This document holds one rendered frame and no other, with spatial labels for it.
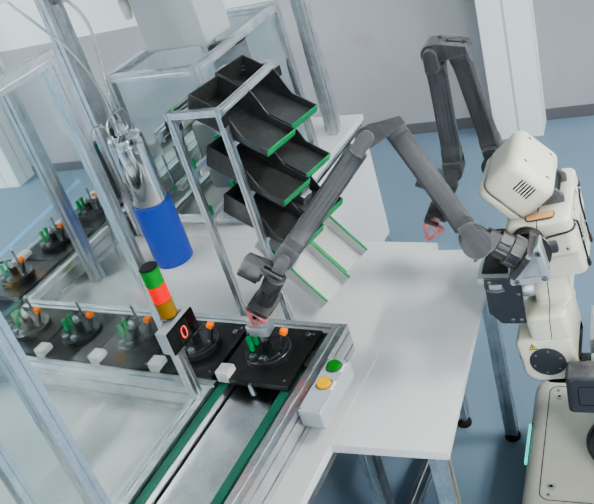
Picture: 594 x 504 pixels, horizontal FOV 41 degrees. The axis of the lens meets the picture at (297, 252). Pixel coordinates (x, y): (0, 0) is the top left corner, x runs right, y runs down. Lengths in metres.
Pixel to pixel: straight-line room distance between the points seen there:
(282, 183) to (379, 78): 3.36
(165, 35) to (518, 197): 1.70
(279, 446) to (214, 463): 0.19
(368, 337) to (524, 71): 3.03
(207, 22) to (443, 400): 1.76
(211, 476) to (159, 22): 1.85
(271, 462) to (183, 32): 1.81
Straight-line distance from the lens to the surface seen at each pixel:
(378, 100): 5.66
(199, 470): 2.15
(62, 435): 1.42
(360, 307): 2.58
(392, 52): 5.50
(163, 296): 2.06
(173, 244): 3.11
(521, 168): 2.10
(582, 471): 2.75
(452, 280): 2.60
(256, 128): 2.25
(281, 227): 2.37
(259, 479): 2.02
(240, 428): 2.21
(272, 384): 2.22
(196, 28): 3.19
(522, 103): 5.26
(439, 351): 2.34
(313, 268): 2.46
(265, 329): 2.23
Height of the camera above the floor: 2.36
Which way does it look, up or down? 30 degrees down
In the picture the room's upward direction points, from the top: 18 degrees counter-clockwise
